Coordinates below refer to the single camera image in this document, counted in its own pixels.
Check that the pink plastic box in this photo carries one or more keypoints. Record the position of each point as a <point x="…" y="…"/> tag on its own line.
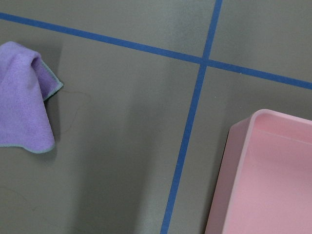
<point x="264" y="184"/>

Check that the purple microfiber cloth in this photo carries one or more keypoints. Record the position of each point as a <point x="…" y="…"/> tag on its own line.
<point x="26" y="82"/>

